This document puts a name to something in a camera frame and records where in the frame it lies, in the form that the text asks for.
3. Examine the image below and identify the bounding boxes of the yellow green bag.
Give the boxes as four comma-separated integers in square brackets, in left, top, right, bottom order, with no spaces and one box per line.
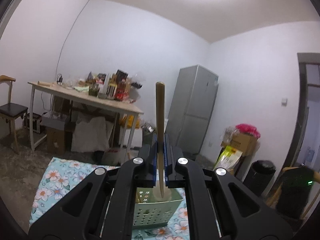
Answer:
[213,145,242,173]

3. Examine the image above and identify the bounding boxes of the large cardboard box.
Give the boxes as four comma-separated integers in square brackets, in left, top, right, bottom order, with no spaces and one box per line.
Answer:
[221,132,258,156]

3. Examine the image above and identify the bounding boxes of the red bottle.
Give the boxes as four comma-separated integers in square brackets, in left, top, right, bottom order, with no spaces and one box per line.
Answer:
[115,80,128,101]

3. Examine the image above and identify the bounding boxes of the green utensil holder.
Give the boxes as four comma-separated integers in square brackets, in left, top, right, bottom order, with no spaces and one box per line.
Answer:
[131,187,186,229]

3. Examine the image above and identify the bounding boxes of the metal appliance box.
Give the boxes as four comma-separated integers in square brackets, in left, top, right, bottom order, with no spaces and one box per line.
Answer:
[24,112,43,135]

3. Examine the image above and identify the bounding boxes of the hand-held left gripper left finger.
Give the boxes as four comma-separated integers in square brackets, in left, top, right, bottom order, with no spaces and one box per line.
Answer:
[29,135,159,240]

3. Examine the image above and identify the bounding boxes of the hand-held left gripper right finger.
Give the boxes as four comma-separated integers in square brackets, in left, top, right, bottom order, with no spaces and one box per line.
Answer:
[163,134,293,240]

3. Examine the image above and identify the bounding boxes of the white sack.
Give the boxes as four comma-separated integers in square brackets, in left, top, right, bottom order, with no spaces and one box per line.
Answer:
[71,116,113,153]

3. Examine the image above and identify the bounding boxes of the blue floral blanket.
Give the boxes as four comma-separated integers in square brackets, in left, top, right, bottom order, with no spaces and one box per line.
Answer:
[29,156,223,240]

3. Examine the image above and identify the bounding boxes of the green jar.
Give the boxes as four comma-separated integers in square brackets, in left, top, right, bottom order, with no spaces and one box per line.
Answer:
[88,84,100,97]

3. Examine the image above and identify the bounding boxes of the small cardboard box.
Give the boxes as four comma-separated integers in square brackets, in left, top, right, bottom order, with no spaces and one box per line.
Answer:
[46,127,67,155]

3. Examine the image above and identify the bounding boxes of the dark doorway frame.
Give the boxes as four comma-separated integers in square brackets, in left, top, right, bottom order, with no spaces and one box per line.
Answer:
[287,52,320,172]

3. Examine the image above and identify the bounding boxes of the clear plastic bag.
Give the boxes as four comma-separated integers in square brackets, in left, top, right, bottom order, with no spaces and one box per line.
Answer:
[222,127,238,143]

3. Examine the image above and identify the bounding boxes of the wooden chair black seat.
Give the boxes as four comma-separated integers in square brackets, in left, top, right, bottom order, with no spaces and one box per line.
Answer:
[0,75,28,154]

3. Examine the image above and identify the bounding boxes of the black box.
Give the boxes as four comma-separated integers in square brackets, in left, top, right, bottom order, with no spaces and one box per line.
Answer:
[116,69,129,82]

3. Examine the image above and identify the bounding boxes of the grey refrigerator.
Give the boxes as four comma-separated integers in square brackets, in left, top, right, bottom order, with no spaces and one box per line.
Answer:
[165,65,219,155]

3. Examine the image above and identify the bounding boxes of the wooden table white legs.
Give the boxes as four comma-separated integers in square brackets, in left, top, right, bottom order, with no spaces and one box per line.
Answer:
[27,81,145,152]

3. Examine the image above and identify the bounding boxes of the black trash can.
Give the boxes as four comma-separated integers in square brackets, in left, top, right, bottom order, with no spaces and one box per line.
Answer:
[243,160,277,197]

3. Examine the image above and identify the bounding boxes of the yellow plastic bag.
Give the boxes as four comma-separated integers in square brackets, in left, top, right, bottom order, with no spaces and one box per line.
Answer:
[120,115,138,130]

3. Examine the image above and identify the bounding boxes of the pink bundle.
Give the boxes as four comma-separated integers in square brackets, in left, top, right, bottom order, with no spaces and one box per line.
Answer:
[236,123,261,138]

